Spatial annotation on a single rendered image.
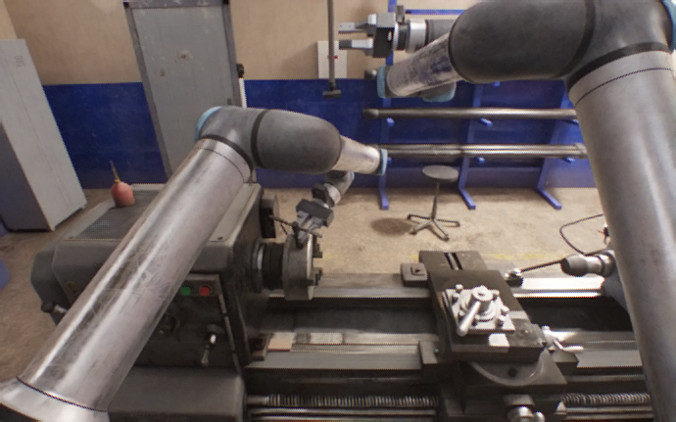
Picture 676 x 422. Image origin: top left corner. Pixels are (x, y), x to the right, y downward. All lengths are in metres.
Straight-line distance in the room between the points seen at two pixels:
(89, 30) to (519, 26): 4.62
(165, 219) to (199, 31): 3.76
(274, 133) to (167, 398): 1.04
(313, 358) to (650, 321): 1.04
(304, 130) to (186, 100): 3.83
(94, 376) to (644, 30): 0.79
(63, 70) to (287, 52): 2.60
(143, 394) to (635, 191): 1.41
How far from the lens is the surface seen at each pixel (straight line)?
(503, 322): 1.11
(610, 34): 0.57
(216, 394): 1.36
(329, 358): 1.33
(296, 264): 1.19
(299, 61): 4.07
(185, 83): 4.40
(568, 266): 1.53
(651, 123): 0.53
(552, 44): 0.53
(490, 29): 0.54
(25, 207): 4.66
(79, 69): 5.04
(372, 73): 3.69
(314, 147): 0.65
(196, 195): 0.60
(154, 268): 0.56
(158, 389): 1.43
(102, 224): 1.32
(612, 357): 1.65
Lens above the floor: 1.90
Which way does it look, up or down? 29 degrees down
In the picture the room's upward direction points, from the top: 1 degrees counter-clockwise
